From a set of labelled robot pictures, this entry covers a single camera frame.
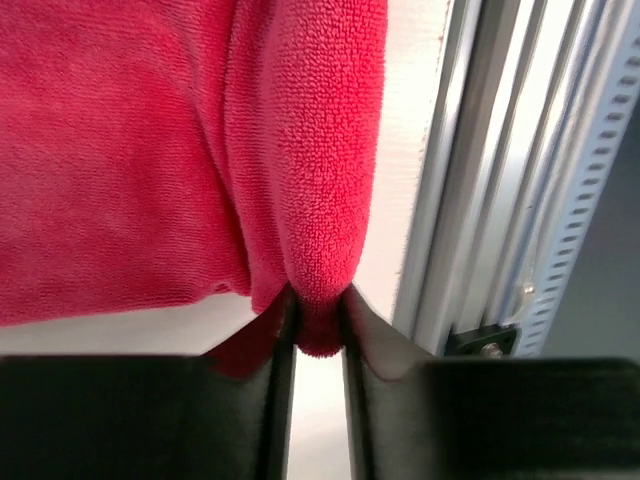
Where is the white slotted cable duct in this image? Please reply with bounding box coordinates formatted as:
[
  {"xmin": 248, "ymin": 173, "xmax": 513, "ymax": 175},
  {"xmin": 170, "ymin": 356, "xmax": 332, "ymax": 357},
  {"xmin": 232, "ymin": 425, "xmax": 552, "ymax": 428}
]
[{"xmin": 512, "ymin": 32, "xmax": 639, "ymax": 357}]

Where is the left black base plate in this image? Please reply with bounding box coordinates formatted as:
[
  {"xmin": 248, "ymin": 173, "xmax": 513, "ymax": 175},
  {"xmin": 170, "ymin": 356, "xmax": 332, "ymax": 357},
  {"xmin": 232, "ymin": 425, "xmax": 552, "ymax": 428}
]
[{"xmin": 444, "ymin": 324, "xmax": 519, "ymax": 358}]

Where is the aluminium mounting rail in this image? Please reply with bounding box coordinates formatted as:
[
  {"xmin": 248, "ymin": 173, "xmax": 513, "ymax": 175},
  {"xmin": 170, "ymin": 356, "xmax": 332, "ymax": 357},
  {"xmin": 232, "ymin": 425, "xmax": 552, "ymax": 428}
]
[{"xmin": 392, "ymin": 0, "xmax": 621, "ymax": 359}]

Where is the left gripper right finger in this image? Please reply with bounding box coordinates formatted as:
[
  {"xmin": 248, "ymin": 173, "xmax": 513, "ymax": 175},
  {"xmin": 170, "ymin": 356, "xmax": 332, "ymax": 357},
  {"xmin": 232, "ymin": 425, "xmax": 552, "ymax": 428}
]
[{"xmin": 341, "ymin": 288, "xmax": 639, "ymax": 479}]

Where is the red towel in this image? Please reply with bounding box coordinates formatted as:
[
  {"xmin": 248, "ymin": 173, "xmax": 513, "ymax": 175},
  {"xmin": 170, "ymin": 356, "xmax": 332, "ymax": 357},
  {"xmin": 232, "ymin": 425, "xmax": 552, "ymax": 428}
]
[{"xmin": 1, "ymin": 1, "xmax": 388, "ymax": 357}]

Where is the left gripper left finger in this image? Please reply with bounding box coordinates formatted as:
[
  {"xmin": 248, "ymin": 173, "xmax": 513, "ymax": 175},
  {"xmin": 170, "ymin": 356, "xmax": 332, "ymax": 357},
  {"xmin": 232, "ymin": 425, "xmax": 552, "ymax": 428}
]
[{"xmin": 1, "ymin": 289, "xmax": 298, "ymax": 479}]

